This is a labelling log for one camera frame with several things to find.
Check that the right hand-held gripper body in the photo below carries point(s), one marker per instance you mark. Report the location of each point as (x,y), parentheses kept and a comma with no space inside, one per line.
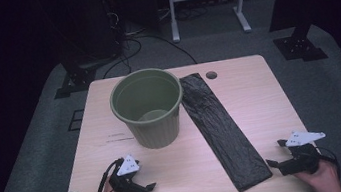
(302,160)

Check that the green ribbed trash bin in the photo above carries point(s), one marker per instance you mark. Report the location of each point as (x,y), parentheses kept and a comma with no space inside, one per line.
(160,134)

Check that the small brown table grommet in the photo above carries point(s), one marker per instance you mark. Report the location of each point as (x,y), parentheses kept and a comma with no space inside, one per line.
(211,75)

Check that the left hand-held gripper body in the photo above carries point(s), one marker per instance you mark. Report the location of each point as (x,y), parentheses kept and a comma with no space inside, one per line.
(127,184)

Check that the dark cabinet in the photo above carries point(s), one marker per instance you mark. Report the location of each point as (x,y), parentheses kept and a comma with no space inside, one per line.
(91,23)

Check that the black metal stand base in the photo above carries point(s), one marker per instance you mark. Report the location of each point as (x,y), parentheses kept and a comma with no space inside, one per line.
(77,79)
(299,47)

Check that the person's right hand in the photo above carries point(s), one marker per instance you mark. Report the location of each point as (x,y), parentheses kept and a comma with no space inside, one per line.
(325,180)

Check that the black plastic trash bag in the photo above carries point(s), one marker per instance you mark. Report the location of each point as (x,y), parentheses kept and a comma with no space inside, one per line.
(220,129)

